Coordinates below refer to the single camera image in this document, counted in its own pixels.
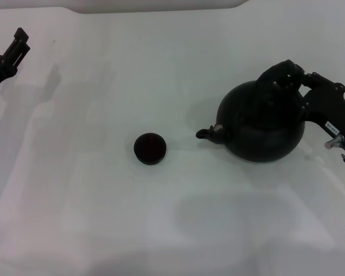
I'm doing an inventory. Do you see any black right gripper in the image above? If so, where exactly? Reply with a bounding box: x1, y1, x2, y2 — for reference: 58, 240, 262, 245
300, 71, 345, 151

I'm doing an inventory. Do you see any black round teapot with handle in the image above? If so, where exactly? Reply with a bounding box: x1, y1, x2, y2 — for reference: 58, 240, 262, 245
195, 59, 307, 164

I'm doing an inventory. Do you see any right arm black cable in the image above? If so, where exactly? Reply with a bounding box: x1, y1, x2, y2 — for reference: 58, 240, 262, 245
325, 134, 345, 175

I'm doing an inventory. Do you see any small dark round teacup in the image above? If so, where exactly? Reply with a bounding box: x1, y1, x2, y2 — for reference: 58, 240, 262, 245
133, 132, 168, 167

